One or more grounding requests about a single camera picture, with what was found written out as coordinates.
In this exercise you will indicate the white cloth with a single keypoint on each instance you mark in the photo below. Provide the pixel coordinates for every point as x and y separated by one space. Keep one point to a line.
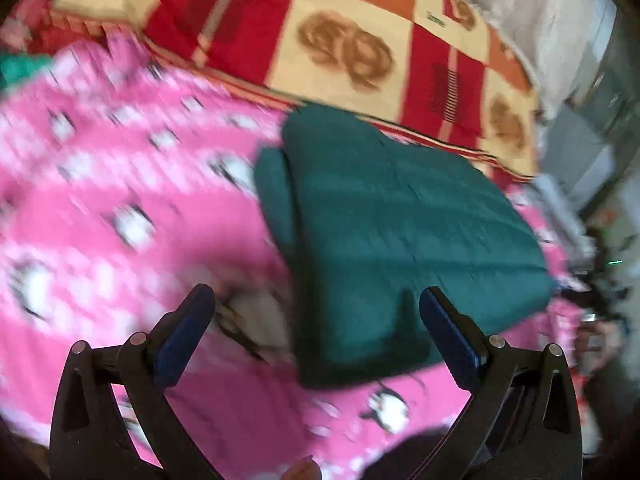
550 25

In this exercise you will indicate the green garment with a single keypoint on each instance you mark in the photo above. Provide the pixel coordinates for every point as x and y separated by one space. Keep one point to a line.
400 220

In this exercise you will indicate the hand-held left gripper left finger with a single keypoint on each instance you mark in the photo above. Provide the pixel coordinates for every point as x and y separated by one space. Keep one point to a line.
182 340

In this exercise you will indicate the red cream checkered blanket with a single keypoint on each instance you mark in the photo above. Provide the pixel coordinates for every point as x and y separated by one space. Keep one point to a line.
350 50

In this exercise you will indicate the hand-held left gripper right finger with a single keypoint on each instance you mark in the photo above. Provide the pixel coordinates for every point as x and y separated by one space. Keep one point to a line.
452 340

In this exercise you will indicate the grey furniture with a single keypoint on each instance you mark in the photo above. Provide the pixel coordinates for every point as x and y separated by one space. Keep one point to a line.
575 160

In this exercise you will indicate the pink printed blanket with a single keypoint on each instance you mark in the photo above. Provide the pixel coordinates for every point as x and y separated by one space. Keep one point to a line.
125 185

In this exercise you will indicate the small green cloth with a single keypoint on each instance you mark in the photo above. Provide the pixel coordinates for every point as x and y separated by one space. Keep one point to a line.
20 67

